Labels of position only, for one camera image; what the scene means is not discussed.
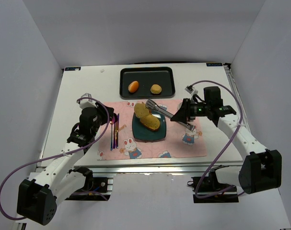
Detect crusty speckled bread slice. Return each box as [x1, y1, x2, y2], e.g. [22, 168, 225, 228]
[140, 114, 161, 131]

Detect steel serving tongs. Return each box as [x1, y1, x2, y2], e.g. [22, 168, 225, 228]
[145, 99, 196, 131]

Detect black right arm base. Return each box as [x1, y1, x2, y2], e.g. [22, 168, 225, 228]
[187, 176, 239, 204]

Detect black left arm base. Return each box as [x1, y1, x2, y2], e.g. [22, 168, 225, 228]
[66, 167, 113, 201]

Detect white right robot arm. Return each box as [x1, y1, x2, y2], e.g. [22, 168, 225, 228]
[170, 86, 282, 194]

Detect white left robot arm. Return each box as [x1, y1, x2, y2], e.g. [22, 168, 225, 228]
[17, 101, 114, 225]

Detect iridescent small spoon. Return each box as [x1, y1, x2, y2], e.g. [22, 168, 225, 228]
[110, 113, 116, 151]

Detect iridescent large spoon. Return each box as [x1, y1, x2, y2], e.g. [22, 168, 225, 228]
[112, 113, 118, 149]

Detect pink bunny placemat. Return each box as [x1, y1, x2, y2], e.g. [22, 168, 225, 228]
[96, 101, 207, 161]

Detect dark teal square plate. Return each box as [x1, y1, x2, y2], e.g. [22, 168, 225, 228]
[132, 111, 166, 142]

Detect glossy orange round bun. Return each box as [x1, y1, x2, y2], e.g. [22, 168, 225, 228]
[128, 81, 139, 93]

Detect small pale round bun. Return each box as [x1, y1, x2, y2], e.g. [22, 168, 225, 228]
[150, 84, 162, 95]

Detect blue label sticker right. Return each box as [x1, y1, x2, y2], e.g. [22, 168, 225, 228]
[206, 62, 223, 67]

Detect blue label sticker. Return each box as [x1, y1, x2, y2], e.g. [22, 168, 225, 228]
[64, 67, 81, 71]
[206, 62, 223, 67]

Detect black baking tray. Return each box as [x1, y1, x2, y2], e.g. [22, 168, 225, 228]
[119, 67, 175, 100]

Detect blue label sticker left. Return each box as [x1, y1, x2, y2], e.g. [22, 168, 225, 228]
[64, 67, 81, 71]

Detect aluminium table frame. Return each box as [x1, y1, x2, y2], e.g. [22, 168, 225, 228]
[11, 62, 266, 230]

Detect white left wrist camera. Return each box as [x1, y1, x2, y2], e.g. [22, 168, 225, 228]
[76, 93, 97, 109]

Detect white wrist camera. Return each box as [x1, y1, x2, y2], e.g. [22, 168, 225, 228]
[185, 85, 198, 97]
[76, 93, 97, 109]

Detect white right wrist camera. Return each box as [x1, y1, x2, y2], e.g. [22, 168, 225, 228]
[185, 85, 198, 97]

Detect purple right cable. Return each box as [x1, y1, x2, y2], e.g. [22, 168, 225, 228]
[187, 80, 248, 199]

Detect purple cable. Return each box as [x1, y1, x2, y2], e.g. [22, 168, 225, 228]
[187, 80, 248, 199]
[0, 97, 111, 220]

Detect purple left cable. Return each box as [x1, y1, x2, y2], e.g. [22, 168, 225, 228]
[0, 97, 111, 220]

